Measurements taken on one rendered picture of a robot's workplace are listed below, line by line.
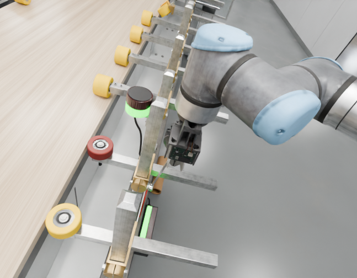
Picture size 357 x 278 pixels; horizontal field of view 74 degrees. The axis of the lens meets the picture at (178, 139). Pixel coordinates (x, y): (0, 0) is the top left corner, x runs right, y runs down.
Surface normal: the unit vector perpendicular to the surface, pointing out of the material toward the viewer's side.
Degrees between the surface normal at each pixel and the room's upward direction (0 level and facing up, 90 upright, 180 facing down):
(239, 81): 61
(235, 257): 0
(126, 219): 90
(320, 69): 11
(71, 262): 0
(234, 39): 5
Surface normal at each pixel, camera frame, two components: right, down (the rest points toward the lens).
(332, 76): -0.29, -0.42
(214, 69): -0.65, 0.15
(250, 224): 0.24, -0.66
